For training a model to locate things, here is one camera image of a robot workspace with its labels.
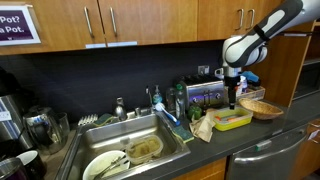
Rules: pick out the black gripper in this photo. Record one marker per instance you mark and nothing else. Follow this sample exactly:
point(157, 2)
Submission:
point(232, 85)

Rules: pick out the orange carrot with green top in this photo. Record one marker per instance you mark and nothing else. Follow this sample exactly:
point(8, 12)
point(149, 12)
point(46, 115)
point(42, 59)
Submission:
point(235, 117)

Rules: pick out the round wicker basket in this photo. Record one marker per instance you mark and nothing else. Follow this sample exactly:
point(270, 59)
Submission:
point(260, 108)

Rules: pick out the yellow plastic container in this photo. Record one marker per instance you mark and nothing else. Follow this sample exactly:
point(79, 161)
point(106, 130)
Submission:
point(233, 126)

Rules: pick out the blue white carton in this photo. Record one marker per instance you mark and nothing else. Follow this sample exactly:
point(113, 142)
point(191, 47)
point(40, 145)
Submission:
point(243, 83)

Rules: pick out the wooden organizer tray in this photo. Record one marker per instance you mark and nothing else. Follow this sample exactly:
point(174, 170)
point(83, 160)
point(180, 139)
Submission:
point(253, 94)

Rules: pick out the chrome toaster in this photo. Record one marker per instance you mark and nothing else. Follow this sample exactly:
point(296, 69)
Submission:
point(205, 93)

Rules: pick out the white mug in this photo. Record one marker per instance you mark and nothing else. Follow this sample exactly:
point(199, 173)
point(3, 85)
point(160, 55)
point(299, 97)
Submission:
point(219, 73)

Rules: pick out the green bell pepper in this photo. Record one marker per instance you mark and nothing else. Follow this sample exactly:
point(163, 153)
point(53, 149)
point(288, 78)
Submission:
point(195, 112)

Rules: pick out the white dishwasher sticker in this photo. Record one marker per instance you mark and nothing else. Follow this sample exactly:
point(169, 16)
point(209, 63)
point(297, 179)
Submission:
point(263, 145)

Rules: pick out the clear bottle green cap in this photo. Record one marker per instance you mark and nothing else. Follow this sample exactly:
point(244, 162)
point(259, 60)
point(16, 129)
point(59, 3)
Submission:
point(180, 101)

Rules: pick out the wooden cabinet side panel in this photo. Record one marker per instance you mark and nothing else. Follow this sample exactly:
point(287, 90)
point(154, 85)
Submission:
point(283, 73)

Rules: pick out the blue green sponge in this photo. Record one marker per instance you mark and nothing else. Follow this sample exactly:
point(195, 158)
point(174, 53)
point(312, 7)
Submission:
point(182, 134)

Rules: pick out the clear plastic bottle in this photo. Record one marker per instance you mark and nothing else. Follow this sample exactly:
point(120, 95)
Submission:
point(170, 98)

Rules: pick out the white blue dish brush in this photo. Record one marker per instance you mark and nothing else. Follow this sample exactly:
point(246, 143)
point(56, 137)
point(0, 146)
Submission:
point(165, 111)

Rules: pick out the stainless steel dishwasher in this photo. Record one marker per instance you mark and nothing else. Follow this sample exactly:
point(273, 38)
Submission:
point(266, 166)

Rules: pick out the blue soap dispenser bottle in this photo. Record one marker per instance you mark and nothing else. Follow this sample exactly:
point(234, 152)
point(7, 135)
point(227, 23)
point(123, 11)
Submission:
point(157, 96)

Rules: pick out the wooden lower cabinet door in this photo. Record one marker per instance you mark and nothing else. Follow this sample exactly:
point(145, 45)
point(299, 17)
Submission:
point(200, 171)
point(305, 156)

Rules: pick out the wooden cabinet door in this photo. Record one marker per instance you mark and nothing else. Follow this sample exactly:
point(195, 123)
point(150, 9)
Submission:
point(200, 171)
point(305, 156)
point(220, 16)
point(150, 20)
point(258, 10)
point(56, 23)

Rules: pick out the thin chrome sprayer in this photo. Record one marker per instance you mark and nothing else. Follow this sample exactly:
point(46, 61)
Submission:
point(148, 96)

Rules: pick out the wooden upper cabinet door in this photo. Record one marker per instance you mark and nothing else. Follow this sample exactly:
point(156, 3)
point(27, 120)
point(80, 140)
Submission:
point(258, 10)
point(56, 23)
point(220, 16)
point(150, 20)

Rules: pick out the white cabinet label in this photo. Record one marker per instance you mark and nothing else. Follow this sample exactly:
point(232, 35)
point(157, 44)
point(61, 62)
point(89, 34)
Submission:
point(314, 135)
point(122, 43)
point(95, 45)

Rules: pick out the clear dirty plastic tub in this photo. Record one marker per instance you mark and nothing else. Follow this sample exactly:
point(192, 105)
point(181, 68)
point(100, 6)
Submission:
point(145, 148)

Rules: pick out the stainless steel sink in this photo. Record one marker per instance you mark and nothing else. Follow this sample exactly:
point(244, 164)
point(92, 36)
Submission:
point(126, 136)

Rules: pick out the chrome faucet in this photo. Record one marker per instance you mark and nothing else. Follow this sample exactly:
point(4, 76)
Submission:
point(120, 111)

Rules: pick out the yellow green sponge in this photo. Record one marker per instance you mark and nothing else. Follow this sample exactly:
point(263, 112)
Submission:
point(104, 119)

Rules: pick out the metal utensil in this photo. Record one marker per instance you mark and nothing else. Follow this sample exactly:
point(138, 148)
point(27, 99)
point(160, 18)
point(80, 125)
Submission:
point(110, 168)

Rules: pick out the white ridged rack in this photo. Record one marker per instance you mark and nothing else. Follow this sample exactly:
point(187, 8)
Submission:
point(87, 120)

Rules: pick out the white plate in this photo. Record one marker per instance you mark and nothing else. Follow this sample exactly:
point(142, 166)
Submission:
point(100, 166)

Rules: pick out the glass tumbler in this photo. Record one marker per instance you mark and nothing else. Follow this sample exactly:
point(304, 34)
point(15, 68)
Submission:
point(63, 125)

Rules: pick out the glass coffee carafe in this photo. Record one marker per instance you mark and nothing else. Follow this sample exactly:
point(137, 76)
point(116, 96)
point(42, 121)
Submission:
point(43, 130)

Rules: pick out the black mug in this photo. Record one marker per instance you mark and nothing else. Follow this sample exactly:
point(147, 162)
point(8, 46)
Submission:
point(31, 165)

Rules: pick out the black silver coffee machine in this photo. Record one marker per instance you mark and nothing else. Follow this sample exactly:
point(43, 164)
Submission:
point(11, 110)

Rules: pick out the purple framed sign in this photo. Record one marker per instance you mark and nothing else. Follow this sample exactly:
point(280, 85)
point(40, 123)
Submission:
point(18, 25)

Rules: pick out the dark purple metal cup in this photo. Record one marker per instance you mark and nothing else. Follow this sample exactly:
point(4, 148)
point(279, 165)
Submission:
point(11, 170)

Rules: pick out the white wall outlet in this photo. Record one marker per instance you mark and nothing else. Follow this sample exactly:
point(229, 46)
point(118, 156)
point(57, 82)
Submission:
point(203, 69)

